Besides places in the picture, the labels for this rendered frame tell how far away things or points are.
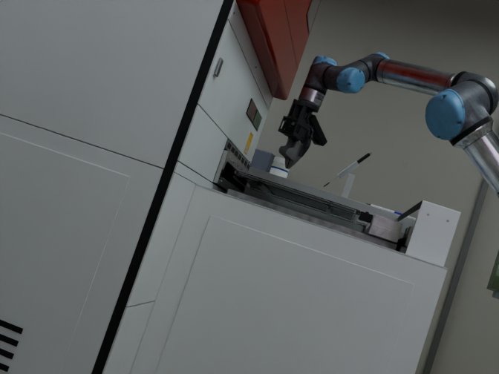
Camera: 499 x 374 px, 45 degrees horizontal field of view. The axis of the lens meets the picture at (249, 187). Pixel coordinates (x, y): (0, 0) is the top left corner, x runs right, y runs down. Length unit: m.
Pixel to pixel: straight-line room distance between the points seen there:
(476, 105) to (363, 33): 3.20
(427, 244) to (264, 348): 0.46
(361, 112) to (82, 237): 3.43
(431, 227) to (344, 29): 3.40
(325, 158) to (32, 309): 3.37
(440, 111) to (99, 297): 0.93
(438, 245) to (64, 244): 0.86
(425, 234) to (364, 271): 0.19
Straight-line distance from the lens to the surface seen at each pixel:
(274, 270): 1.45
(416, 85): 1.83
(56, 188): 1.39
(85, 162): 1.37
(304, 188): 2.07
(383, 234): 1.69
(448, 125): 1.59
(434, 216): 1.53
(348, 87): 1.83
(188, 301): 1.49
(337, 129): 4.55
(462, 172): 4.43
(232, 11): 1.38
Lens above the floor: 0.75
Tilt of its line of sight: 4 degrees up
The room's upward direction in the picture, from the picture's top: 19 degrees clockwise
